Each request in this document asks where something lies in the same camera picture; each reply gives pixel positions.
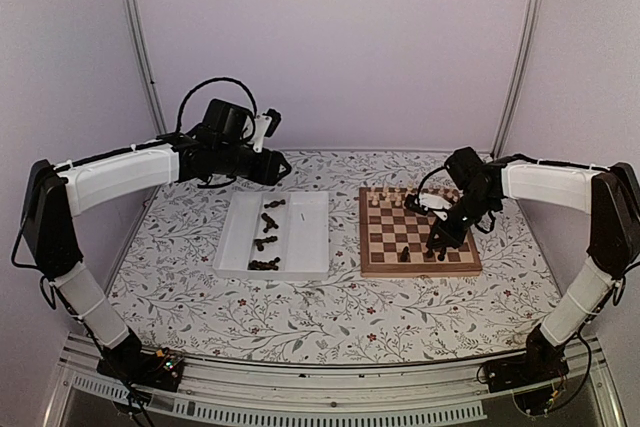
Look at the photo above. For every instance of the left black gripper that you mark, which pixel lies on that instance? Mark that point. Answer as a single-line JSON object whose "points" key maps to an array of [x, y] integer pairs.
{"points": [[268, 173]]}

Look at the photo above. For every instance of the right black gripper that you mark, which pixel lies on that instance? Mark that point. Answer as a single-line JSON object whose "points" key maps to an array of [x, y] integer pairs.
{"points": [[448, 238]]}

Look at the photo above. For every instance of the dark chess piece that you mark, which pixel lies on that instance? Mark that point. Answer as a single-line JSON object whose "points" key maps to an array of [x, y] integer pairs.
{"points": [[442, 254], [405, 255]]}

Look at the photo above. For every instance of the wooden chess board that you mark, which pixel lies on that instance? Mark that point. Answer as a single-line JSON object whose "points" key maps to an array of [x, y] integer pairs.
{"points": [[386, 227]]}

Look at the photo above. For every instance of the white plastic tray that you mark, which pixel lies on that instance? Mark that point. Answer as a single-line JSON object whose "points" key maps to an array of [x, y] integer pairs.
{"points": [[306, 236]]}

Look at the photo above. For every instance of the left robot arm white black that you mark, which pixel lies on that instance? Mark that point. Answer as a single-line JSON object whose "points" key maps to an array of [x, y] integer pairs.
{"points": [[64, 200]]}

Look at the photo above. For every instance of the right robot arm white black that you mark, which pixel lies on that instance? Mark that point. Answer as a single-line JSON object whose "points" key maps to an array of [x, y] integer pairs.
{"points": [[529, 260]]}

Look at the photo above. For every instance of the dark chess pieces in tray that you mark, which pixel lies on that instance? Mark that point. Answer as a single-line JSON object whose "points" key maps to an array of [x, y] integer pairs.
{"points": [[268, 244]]}

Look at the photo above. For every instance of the floral table cloth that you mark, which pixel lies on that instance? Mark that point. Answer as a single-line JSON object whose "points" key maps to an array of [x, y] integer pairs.
{"points": [[168, 293]]}

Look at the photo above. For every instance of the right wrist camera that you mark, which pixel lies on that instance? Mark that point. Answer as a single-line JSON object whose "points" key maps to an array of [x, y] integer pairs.
{"points": [[424, 203]]}

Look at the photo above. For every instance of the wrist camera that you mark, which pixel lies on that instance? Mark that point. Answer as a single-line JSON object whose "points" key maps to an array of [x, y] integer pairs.
{"points": [[265, 125], [424, 203]]}

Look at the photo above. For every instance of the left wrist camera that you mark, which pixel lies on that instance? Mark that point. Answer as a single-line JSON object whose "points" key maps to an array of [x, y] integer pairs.
{"points": [[265, 125]]}

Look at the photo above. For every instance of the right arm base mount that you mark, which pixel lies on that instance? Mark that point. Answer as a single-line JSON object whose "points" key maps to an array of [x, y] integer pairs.
{"points": [[525, 372]]}

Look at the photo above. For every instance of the aluminium front rail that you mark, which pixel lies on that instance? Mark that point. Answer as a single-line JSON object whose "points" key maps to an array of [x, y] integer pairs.
{"points": [[229, 392]]}

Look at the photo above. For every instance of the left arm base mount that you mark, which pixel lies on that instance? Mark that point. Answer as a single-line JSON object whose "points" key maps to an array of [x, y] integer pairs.
{"points": [[161, 369]]}

